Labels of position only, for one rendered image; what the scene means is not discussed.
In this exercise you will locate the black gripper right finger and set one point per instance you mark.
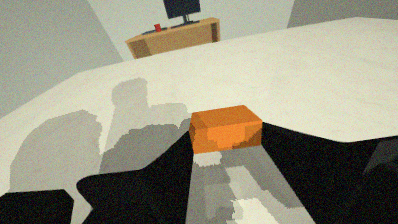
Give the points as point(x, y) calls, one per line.
point(327, 176)

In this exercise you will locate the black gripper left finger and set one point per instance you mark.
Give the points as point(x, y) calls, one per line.
point(164, 184)

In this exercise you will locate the orange block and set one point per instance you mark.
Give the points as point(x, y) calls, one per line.
point(224, 129)

